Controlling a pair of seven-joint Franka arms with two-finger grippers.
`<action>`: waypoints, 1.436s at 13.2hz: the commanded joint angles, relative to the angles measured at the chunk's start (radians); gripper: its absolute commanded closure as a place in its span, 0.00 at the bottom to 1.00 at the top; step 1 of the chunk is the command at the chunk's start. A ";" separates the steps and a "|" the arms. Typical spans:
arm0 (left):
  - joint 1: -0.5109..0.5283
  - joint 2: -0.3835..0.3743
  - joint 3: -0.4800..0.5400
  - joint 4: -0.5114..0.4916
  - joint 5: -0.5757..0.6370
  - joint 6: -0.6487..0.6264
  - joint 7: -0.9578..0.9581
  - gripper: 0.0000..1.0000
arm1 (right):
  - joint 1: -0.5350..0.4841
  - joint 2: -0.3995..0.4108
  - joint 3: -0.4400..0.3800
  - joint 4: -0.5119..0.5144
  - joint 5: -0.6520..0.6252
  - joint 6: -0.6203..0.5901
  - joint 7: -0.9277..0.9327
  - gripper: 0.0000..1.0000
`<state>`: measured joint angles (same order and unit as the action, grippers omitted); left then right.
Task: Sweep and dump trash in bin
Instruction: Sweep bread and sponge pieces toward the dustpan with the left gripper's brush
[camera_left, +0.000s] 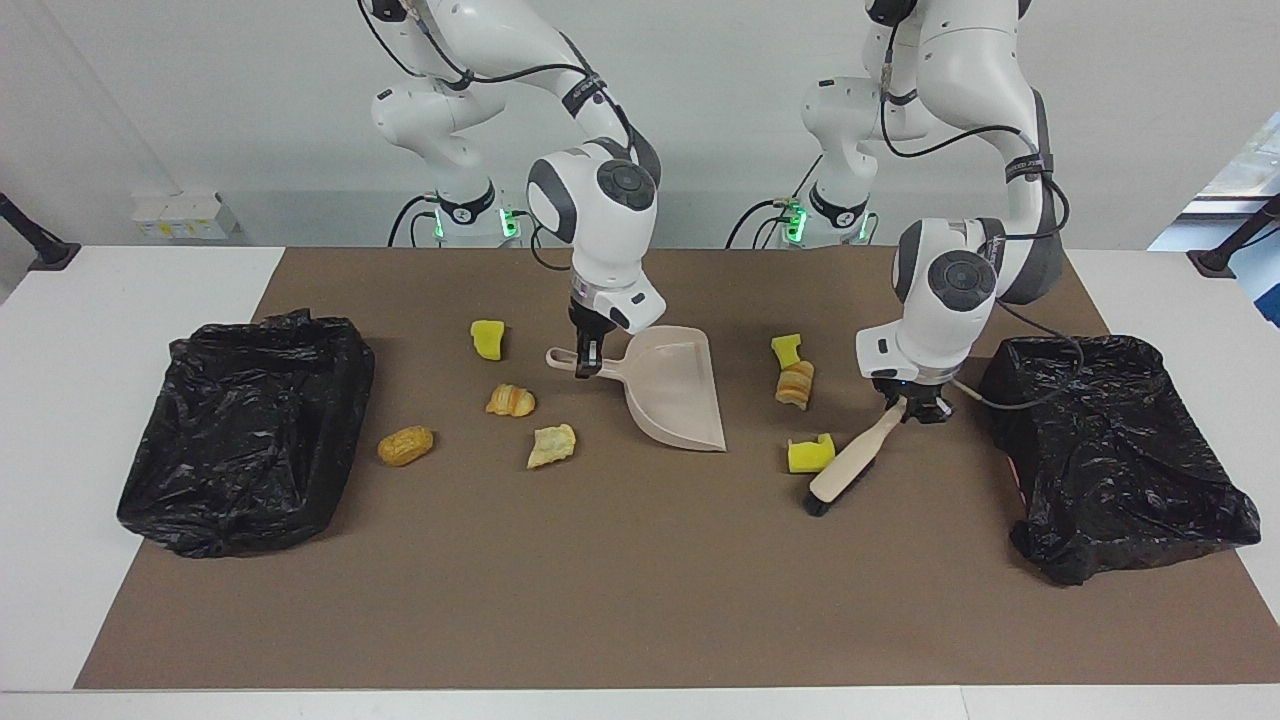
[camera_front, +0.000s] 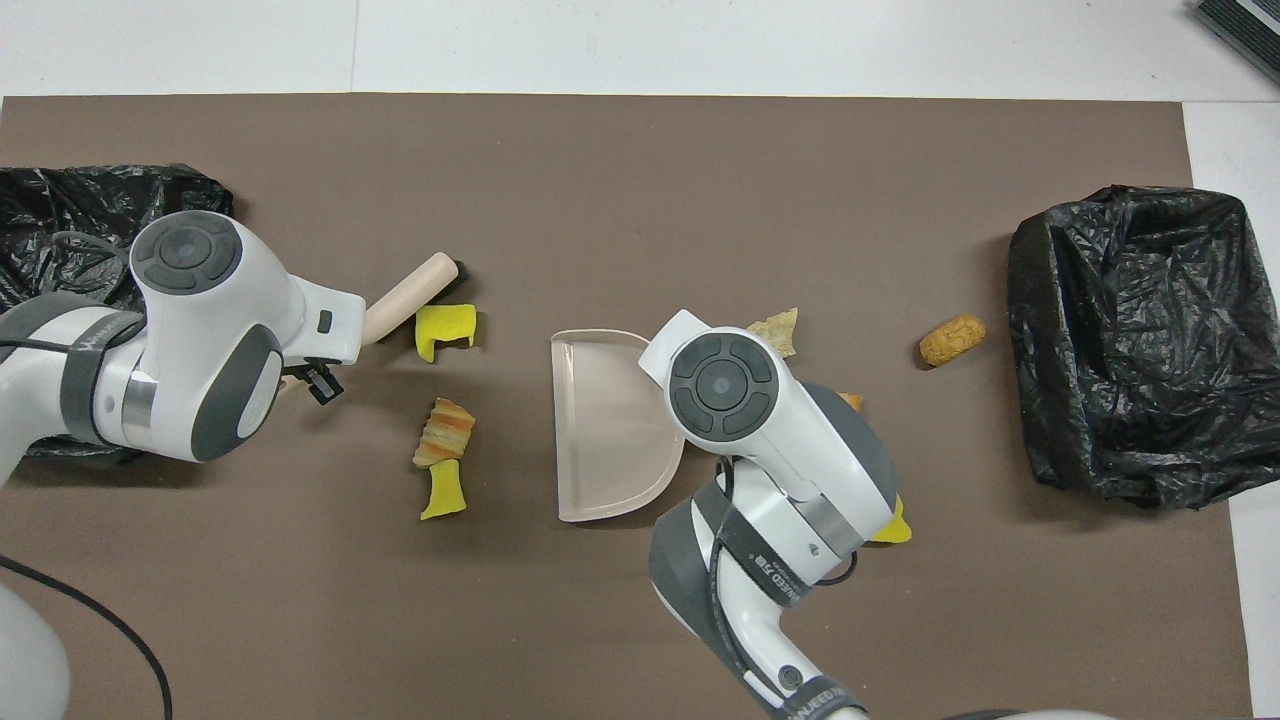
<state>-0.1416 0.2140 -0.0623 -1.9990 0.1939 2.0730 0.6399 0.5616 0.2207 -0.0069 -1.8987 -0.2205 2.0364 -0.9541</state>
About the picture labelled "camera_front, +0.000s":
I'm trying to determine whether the brown bread roll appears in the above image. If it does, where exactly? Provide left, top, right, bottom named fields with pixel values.
left=918, top=314, right=988, bottom=369

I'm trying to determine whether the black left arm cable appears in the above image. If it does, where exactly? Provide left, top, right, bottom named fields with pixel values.
left=0, top=230, right=173, bottom=720

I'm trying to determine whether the black bag lined bin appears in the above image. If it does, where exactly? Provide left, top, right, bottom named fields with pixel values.
left=0, top=163, right=238, bottom=466
left=1007, top=184, right=1280, bottom=513

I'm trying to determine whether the brown paper table mat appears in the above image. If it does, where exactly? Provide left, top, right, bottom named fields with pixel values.
left=0, top=93, right=1253, bottom=720

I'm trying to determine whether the beige plastic dustpan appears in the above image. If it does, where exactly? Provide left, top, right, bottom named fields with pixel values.
left=549, top=330, right=687, bottom=524

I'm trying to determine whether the beige brush with black bristles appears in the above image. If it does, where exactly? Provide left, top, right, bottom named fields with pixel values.
left=278, top=252, right=471, bottom=396

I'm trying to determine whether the waisted yellow sponge piece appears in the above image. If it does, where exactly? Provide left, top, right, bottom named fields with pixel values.
left=868, top=495, right=914, bottom=545

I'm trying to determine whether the yellow sponge block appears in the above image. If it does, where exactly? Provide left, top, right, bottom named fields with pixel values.
left=415, top=304, right=479, bottom=363

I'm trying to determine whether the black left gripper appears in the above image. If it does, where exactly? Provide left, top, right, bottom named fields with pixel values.
left=296, top=360, right=346, bottom=405

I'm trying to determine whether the pale torn bread chunk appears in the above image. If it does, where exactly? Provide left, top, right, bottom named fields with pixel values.
left=745, top=307, right=801, bottom=359

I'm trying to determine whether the dark ribbed box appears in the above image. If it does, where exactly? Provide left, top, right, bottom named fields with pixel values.
left=1190, top=0, right=1280, bottom=86

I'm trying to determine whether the yellow sponge with green layer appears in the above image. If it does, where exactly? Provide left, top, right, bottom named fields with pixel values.
left=419, top=458, right=469, bottom=522

